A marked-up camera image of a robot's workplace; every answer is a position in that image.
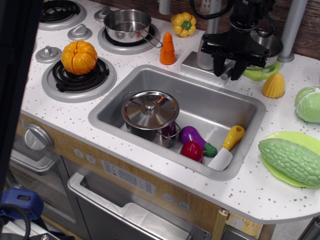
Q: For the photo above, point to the silver dishwasher door handle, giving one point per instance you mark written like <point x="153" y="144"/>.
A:
<point x="112" y="213"/>

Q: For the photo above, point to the silver toy faucet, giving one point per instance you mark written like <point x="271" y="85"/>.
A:
<point x="200" y="64"/>

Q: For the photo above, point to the grey pole rear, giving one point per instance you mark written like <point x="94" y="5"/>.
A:
<point x="164" y="7"/>

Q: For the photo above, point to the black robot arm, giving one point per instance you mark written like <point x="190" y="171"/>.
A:
<point x="247" y="13"/>

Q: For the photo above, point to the red toy tomato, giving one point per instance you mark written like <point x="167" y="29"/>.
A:
<point x="192" y="150"/>

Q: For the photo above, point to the black front stove burner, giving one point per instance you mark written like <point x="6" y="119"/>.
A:
<point x="63" y="86"/>

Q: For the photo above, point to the green plastic pan holder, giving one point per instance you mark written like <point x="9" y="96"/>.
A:
<point x="262" y="74"/>

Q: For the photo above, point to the grey support pole right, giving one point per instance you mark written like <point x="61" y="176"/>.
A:
<point x="290" y="31"/>

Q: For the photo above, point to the grey stove knob front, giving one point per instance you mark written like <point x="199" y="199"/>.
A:
<point x="48" y="54"/>

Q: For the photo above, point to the blue clamp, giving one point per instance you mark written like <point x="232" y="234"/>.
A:
<point x="27" y="200"/>

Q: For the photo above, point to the small steel saucepan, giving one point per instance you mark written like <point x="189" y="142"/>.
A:
<point x="130" y="26"/>

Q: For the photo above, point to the grey stove knob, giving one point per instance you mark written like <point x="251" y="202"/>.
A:
<point x="102" y="13"/>
<point x="79" y="33"/>
<point x="48" y="54"/>

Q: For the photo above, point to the grey toy sink basin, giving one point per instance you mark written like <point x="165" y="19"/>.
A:
<point x="210" y="109"/>

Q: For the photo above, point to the grey stove knob rear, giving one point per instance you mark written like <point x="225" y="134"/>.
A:
<point x="102" y="13"/>

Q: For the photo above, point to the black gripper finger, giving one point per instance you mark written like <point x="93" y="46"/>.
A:
<point x="238" y="69"/>
<point x="220" y="60"/>

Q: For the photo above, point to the steel pot with lid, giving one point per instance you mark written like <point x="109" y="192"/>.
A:
<point x="151" y="115"/>

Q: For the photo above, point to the silver oven dial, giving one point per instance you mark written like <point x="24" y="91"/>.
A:
<point x="36" y="138"/>

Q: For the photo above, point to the yellow toy bell pepper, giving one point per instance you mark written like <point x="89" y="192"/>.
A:
<point x="183" y="24"/>

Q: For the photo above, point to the light green plate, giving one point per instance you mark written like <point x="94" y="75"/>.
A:
<point x="302" y="139"/>

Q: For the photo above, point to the black foreground frame post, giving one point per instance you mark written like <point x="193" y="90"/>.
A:
<point x="19" y="20"/>

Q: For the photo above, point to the grey stove knob middle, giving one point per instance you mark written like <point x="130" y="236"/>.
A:
<point x="79" y="33"/>

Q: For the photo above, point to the green toy cabbage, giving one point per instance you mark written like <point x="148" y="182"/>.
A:
<point x="307" y="104"/>

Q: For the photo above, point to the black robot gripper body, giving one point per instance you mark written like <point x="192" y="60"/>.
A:
<point x="236" y="45"/>

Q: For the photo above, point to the purple toy eggplant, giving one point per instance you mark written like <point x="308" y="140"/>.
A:
<point x="189" y="133"/>

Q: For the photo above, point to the silver faucet lever handle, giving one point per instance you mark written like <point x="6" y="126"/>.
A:
<point x="227" y="69"/>

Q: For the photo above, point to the steel pan on right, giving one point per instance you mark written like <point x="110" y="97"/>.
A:
<point x="272" y="43"/>

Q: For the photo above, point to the yellow toy corn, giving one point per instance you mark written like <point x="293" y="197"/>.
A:
<point x="274" y="87"/>

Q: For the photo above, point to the orange toy carrot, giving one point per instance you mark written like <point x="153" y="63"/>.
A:
<point x="167" y="51"/>

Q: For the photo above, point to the grey oven door handle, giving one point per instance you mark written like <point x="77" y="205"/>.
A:
<point x="41" y="167"/>

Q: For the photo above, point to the orange toy pumpkin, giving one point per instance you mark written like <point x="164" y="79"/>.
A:
<point x="79" y="57"/>

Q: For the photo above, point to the yellow handled toy knife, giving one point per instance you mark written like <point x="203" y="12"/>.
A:
<point x="224" y="156"/>

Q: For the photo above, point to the black rear left burner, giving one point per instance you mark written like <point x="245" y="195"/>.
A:
<point x="59" y="15"/>

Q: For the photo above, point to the green toy bitter gourd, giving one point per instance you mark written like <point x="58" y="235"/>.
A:
<point x="294" y="160"/>

